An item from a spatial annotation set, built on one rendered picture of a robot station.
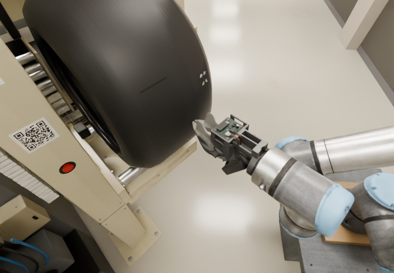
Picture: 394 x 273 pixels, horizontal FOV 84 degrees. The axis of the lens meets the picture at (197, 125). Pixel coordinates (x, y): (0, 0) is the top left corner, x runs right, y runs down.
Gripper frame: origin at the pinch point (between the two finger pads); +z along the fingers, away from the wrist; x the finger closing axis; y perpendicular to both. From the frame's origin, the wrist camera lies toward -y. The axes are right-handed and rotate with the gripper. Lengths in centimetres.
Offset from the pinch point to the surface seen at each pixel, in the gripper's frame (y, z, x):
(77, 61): 22.6, 12.9, 17.2
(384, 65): -103, -17, -263
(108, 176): -20.3, 20.8, 24.3
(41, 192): -12.8, 24.4, 40.9
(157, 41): 22.3, 7.4, 2.0
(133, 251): -113, 34, 38
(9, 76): 22.2, 19.3, 27.9
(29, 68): 5, 61, 23
